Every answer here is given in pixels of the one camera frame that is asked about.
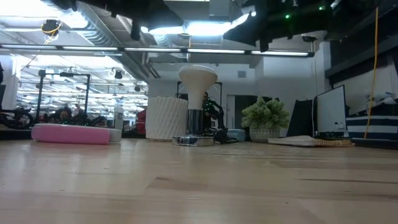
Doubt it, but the black background frame stand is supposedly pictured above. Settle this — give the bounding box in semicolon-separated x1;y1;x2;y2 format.
36;70;91;124

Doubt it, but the white ribbed organizer container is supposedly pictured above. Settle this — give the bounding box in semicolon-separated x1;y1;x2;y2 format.
145;96;189;141

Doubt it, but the green plant in patterned pot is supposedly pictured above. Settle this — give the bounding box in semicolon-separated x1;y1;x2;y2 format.
241;96;290;144

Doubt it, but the woven rattan mat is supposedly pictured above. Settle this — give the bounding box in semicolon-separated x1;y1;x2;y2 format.
310;139;355;148

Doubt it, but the navy white striped box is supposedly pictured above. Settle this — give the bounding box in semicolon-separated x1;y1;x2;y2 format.
345;115;398;141

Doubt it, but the pink foam block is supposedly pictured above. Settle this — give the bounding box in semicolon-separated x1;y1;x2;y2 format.
30;125;111;146

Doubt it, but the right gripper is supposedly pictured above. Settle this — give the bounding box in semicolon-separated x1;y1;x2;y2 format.
223;0;330;52

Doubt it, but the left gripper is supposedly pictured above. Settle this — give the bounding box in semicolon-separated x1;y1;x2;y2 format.
111;0;184;31

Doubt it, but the black rail with light tubes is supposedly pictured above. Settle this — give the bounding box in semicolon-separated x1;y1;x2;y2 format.
0;44;315;58

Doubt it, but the white board with black frame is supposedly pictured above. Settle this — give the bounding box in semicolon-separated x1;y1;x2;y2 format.
314;85;348;138

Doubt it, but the pink rectangular box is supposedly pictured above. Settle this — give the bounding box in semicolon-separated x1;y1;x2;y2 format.
33;123;123;144

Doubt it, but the blue patterned round tin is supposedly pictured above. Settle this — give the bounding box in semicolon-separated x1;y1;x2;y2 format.
226;128;247;142

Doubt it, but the large white reflector lightbulb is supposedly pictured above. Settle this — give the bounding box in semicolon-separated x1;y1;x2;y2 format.
178;64;218;111

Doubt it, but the chrome lamp base with socket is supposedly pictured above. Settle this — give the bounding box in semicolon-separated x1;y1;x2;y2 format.
172;108;215;147

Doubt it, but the black leaning panel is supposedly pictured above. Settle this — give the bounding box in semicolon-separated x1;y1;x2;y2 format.
285;99;314;138

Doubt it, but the black yellow ceiling cable reel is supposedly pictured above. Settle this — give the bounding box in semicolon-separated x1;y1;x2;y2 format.
41;19;60;35

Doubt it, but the red cabinet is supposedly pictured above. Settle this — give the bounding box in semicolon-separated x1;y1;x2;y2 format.
136;108;147;135

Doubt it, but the crumpled white cloth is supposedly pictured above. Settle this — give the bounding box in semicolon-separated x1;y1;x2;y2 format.
364;90;398;106

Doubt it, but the thin yellow cable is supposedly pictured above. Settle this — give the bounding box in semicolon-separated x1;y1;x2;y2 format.
363;6;379;140

